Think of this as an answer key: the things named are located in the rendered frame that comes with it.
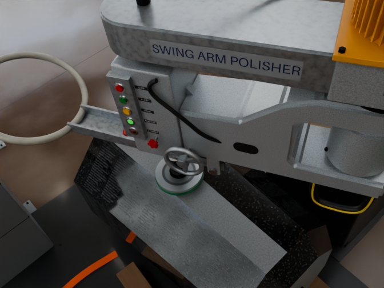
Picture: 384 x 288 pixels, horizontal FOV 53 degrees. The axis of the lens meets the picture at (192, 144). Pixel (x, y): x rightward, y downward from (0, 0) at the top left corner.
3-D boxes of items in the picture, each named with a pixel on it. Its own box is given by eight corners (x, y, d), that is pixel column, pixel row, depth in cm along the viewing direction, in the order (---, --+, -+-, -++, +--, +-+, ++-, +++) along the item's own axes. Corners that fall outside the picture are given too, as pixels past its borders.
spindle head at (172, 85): (243, 133, 151) (244, 38, 116) (226, 177, 138) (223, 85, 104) (160, 115, 161) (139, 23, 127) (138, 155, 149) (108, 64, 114)
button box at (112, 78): (149, 135, 137) (132, 74, 115) (146, 140, 135) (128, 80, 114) (129, 130, 139) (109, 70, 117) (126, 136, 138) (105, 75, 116)
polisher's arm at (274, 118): (375, 170, 139) (427, 63, 101) (370, 224, 126) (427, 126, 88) (188, 128, 160) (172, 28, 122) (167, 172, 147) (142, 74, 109)
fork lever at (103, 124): (236, 140, 154) (236, 132, 150) (221, 179, 143) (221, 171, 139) (88, 106, 172) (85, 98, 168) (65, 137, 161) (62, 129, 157)
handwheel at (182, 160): (212, 160, 140) (210, 134, 129) (203, 182, 135) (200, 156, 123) (175, 151, 145) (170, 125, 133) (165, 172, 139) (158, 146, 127)
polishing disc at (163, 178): (176, 146, 179) (175, 144, 178) (212, 167, 170) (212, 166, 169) (146, 178, 170) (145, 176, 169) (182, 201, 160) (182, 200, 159)
